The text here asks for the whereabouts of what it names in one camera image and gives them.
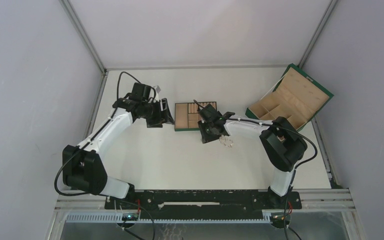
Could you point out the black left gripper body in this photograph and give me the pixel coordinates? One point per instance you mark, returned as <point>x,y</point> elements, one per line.
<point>154,114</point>

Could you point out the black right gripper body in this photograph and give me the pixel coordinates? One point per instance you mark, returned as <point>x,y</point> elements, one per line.
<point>207,134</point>

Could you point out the green jewelry tray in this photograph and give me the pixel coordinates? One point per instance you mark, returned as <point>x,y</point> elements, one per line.
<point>186,117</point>

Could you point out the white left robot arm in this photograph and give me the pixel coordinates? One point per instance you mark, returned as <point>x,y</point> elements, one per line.
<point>83,165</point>

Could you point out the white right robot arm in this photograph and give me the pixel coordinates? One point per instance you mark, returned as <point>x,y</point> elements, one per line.
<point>283,145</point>

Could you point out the green open jewelry box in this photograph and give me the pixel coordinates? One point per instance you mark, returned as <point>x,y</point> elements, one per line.
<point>296,96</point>

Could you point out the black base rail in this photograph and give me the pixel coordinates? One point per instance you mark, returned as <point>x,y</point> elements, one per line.
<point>211,205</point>

